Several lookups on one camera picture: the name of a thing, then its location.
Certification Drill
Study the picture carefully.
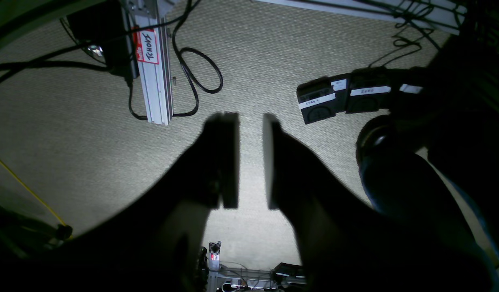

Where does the aluminium extrusion with label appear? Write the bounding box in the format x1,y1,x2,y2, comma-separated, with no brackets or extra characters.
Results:
122,0,177,125

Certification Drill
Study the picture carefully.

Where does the black looped cable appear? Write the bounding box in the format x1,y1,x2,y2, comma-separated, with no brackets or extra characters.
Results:
128,0,224,121

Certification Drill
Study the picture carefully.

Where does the black labelled power adapter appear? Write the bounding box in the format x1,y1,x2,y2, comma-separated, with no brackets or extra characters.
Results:
296,67,429,125

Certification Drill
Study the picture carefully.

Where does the yellow cable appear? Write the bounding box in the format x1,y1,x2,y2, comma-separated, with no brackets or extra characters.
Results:
0,149,67,228

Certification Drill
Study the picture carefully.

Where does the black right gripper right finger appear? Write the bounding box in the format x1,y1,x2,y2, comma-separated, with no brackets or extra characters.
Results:
262,113,374,260

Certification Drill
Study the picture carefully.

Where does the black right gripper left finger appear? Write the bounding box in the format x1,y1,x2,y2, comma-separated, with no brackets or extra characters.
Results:
152,112,240,244

